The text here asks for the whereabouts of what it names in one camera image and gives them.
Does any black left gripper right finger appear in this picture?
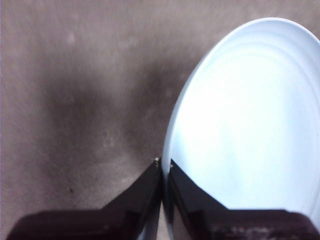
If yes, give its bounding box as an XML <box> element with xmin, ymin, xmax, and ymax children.
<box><xmin>165</xmin><ymin>159</ymin><xmax>320</xmax><ymax>240</ymax></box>

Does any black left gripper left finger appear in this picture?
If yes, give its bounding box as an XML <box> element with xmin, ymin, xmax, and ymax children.
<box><xmin>6</xmin><ymin>157</ymin><xmax>162</xmax><ymax>240</ymax></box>

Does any light blue round plate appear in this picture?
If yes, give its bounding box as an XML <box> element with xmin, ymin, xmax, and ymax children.
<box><xmin>139</xmin><ymin>16</ymin><xmax>320</xmax><ymax>240</ymax></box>

